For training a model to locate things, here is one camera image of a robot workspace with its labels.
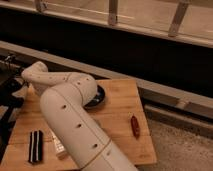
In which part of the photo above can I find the red pocket knife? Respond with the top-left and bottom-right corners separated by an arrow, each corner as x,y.
131,115 -> 140,138

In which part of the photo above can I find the black white striped cloth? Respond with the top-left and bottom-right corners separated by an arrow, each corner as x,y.
28,130 -> 43,164

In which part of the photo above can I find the dark ceramic bowl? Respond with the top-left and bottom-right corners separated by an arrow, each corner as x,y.
85,85 -> 105,108

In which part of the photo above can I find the wooden table board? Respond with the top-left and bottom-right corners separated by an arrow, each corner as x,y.
0,79 -> 157,171

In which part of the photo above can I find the white plastic bottle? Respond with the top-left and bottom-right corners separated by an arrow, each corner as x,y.
52,134 -> 67,159

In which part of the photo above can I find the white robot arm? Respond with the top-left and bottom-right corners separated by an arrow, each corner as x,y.
21,61 -> 138,171

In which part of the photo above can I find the black chair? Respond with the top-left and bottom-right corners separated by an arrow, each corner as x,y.
0,55 -> 25,162

